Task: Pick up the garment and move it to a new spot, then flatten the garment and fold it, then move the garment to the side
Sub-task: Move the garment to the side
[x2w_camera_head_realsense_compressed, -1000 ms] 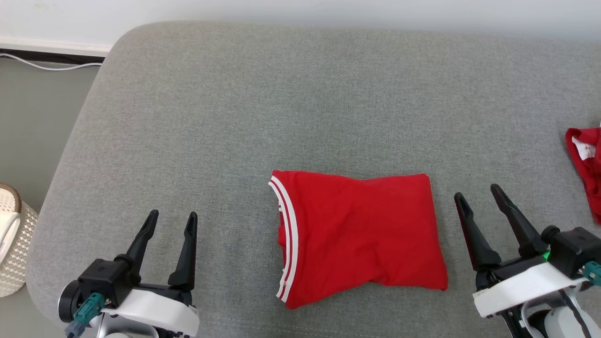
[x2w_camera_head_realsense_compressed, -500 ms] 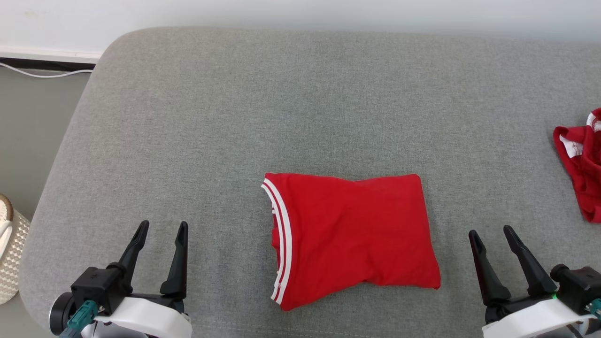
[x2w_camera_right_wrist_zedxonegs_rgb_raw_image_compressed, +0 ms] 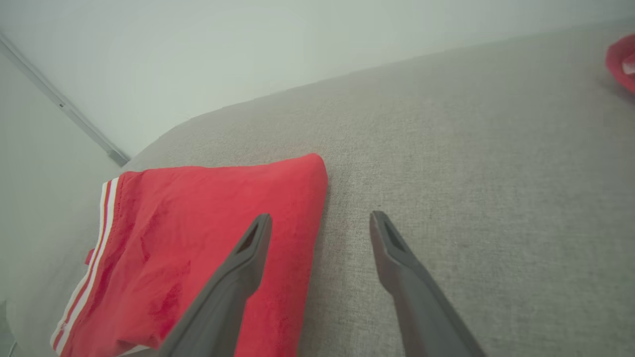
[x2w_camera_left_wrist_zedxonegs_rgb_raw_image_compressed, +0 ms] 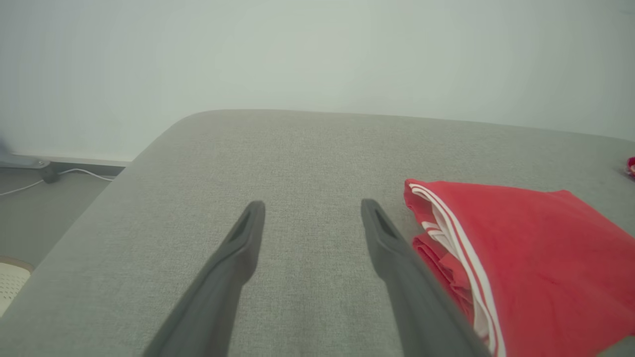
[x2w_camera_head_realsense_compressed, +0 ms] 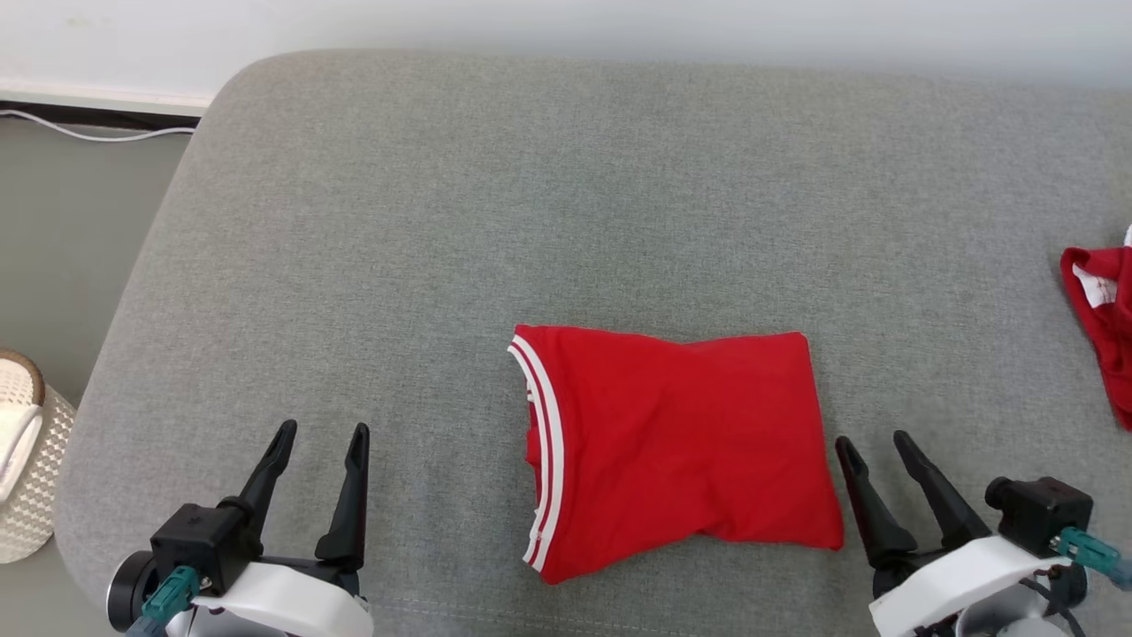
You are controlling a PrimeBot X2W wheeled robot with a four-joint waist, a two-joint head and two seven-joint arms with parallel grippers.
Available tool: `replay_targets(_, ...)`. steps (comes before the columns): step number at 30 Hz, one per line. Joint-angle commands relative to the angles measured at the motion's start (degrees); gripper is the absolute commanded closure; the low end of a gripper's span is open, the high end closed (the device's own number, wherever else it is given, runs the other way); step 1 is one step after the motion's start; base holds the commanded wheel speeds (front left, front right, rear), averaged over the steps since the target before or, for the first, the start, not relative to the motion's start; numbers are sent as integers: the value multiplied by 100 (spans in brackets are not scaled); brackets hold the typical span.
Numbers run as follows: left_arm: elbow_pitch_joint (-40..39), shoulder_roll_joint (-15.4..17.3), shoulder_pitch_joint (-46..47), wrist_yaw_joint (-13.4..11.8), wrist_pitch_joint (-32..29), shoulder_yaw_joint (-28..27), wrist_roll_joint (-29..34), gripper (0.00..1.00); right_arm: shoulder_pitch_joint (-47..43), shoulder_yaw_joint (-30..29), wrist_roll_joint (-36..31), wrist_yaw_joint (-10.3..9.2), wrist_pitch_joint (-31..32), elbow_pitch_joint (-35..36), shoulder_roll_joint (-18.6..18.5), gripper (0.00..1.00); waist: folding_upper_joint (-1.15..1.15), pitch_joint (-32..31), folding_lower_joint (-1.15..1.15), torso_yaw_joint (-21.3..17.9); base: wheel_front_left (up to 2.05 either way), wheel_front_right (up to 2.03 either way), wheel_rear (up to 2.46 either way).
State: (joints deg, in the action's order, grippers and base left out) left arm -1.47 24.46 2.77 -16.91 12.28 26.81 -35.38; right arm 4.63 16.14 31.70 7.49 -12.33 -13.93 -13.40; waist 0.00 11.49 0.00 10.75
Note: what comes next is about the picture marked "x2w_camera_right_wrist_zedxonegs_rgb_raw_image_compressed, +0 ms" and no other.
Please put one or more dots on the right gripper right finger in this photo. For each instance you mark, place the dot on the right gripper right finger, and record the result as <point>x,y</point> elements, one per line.
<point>421,307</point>

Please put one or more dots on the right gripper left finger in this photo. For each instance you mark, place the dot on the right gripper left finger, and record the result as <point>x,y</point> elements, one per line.
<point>223,307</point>

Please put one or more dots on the red basketball jersey number 23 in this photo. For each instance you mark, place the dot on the red basketball jersey number 23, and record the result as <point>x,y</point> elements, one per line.
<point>198,223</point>

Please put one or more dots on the red shorts white side stripe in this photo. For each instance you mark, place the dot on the red shorts white side stripe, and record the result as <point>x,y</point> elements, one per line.
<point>622,64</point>

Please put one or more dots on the grey fabric sofa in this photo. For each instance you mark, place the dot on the grey fabric sofa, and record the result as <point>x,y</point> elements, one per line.
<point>496,198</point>

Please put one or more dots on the grey wall trim strip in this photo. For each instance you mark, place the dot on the grey wall trim strip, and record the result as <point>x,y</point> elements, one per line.
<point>64,106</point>

